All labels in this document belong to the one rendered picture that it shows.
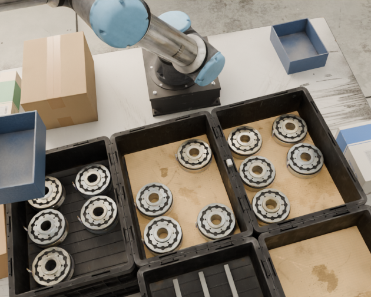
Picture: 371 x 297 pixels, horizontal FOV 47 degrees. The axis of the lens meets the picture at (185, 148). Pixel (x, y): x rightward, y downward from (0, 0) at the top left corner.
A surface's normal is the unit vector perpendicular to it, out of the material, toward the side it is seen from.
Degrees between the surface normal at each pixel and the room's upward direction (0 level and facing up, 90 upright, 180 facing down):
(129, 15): 86
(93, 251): 0
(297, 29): 90
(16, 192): 90
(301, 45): 0
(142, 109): 0
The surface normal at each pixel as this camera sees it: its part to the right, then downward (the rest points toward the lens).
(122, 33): 0.55, 0.65
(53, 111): 0.17, 0.83
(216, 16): -0.07, -0.53
